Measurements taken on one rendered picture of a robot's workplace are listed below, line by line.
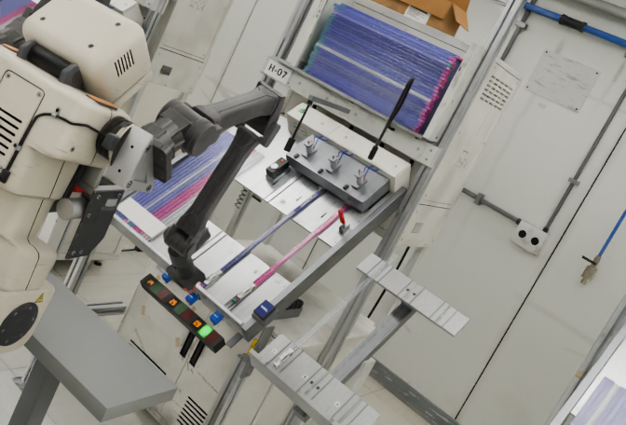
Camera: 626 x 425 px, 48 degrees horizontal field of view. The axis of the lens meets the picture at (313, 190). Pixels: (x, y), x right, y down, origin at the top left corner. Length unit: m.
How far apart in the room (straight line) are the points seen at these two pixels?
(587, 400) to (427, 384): 2.04
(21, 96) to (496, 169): 2.75
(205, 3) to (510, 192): 1.76
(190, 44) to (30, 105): 2.05
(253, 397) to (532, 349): 1.71
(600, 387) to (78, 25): 1.48
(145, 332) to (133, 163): 1.44
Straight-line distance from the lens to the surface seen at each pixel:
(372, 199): 2.21
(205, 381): 2.51
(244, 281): 2.08
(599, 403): 1.93
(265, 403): 2.36
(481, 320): 3.73
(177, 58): 3.35
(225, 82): 4.71
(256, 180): 2.35
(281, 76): 2.57
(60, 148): 1.33
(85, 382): 1.72
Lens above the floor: 1.51
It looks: 11 degrees down
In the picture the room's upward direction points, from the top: 27 degrees clockwise
